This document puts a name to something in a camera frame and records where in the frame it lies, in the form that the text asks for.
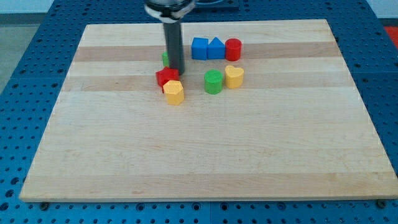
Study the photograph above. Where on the red star block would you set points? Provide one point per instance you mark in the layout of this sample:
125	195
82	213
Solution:
165	75

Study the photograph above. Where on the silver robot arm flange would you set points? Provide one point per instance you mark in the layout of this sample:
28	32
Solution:
168	11

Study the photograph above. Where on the wooden board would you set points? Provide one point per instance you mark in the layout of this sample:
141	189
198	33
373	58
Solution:
296	129

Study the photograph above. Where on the yellow hexagon block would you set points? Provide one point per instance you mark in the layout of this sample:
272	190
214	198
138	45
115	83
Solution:
173	91

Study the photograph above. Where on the green cylinder block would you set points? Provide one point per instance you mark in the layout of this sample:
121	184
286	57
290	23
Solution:
213	82

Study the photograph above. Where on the yellow heart block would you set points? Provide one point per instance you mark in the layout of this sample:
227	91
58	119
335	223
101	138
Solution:
233	76

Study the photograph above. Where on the blue triangle block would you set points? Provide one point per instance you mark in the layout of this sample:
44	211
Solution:
215	49

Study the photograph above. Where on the blue cube block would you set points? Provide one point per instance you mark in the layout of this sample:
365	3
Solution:
199	48

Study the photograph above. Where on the green block behind rod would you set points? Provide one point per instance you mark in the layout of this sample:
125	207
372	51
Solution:
165	59

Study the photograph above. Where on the red cylinder block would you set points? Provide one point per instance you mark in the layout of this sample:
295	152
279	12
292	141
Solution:
233	49

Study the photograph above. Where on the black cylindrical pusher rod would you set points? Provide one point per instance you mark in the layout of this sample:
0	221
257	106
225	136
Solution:
174	45

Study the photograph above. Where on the dark blue base plate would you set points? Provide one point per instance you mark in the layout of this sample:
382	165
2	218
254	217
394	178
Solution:
216	4

